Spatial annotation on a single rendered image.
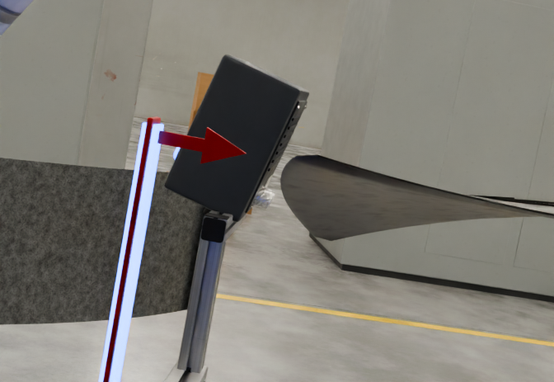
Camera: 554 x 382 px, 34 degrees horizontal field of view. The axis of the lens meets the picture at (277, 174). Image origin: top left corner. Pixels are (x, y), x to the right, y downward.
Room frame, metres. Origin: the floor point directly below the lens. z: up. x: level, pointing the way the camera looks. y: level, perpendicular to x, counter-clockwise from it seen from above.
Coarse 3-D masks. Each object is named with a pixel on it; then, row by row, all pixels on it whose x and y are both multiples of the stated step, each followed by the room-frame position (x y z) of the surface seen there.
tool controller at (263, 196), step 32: (224, 64) 1.16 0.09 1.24; (224, 96) 1.16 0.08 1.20; (256, 96) 1.16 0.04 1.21; (288, 96) 1.16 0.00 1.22; (192, 128) 1.17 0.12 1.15; (224, 128) 1.16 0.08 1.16; (256, 128) 1.16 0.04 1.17; (288, 128) 1.18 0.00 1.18; (192, 160) 1.16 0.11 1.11; (224, 160) 1.16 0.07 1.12; (256, 160) 1.16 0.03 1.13; (192, 192) 1.16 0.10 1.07; (224, 192) 1.16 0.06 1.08; (256, 192) 1.18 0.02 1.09
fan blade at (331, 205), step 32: (320, 160) 0.49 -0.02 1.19; (288, 192) 0.59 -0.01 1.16; (320, 192) 0.58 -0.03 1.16; (352, 192) 0.57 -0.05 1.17; (384, 192) 0.55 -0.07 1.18; (416, 192) 0.51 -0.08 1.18; (448, 192) 0.50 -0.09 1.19; (320, 224) 0.67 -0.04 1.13; (352, 224) 0.67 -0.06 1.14; (384, 224) 0.67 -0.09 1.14; (416, 224) 0.68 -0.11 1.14
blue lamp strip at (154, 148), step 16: (160, 128) 0.59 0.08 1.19; (160, 144) 0.60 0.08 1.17; (144, 176) 0.58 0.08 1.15; (144, 192) 0.58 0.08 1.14; (144, 208) 0.59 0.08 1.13; (144, 224) 0.59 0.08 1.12; (128, 272) 0.58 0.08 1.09; (128, 288) 0.58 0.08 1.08; (128, 304) 0.59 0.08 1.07; (128, 320) 0.59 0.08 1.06; (112, 368) 0.58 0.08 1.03
